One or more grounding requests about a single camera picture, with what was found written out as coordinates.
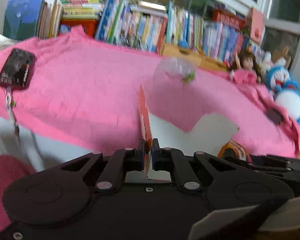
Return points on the white rabbit plush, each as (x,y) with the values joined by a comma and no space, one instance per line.
(267,65)

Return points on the dark red phone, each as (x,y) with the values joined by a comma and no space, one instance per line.
(16,68)

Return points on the large dark blue book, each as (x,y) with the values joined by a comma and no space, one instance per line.
(22,17)

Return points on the orange foil wrapper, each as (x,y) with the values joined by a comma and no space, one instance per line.
(225,147)

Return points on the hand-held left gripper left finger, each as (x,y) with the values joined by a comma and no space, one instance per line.
(140,155)

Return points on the red fuzzy cushion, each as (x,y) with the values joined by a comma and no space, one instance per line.
(5,185)

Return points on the pink house-shaped box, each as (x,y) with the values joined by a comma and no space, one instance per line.
(256,25)

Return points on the row of beige upright books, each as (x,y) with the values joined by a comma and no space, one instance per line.
(51,17)

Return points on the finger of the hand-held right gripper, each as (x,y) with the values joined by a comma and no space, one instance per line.
(247,163)

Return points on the green wrapper in bag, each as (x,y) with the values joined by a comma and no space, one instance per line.
(188,78)

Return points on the pink rabbit print blanket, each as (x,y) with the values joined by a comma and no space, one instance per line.
(90,92)

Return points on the pink doll cloth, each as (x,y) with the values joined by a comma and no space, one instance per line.
(243,77)

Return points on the brown cardboard box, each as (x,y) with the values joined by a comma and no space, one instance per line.
(282,56)

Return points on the wooden desk organiser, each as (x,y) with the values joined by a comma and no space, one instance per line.
(190,56)

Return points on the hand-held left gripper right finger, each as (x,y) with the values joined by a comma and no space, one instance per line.
(155,155)

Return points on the row of colourful upright books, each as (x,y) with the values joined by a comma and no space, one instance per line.
(177,27)

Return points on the red plastic crate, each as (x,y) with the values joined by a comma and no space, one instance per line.
(82,27)

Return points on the stack of flat books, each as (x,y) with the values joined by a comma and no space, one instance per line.
(81,8)

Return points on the clear plastic bag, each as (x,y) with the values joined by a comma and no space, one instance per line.
(170,68)

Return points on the blue cat plush toy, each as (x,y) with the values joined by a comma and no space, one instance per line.
(287,95)

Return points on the brown-haired doll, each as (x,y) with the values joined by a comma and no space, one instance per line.
(247,63)

